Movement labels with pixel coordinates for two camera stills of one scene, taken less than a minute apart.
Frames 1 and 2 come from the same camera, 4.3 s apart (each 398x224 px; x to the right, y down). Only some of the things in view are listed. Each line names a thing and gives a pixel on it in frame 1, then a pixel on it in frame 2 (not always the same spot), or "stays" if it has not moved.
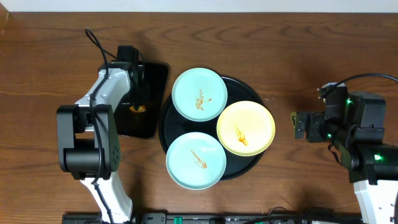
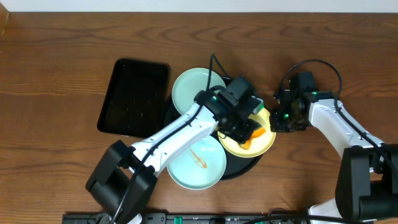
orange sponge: x=142 y=108 -> x=256 y=132
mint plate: x=196 y=160 stays
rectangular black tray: x=153 y=93 stays
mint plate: x=199 y=94 stays
